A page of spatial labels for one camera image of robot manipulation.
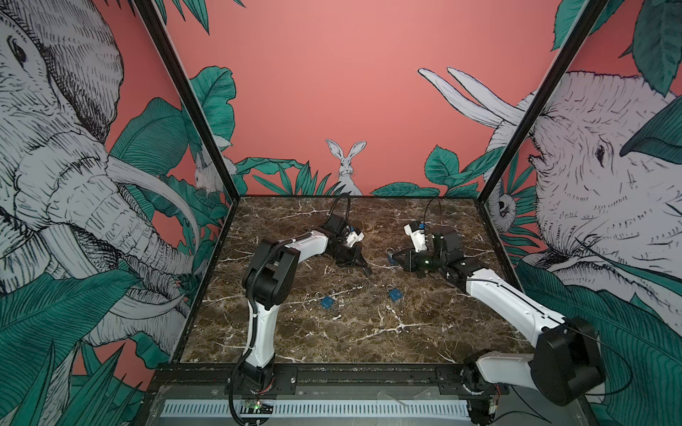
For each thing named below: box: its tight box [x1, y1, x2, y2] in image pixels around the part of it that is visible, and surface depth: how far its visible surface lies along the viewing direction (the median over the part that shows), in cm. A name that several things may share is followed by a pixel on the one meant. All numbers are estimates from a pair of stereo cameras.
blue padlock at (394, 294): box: [388, 288, 403, 302], surface depth 92 cm
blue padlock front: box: [320, 295, 335, 310], surface depth 90 cm
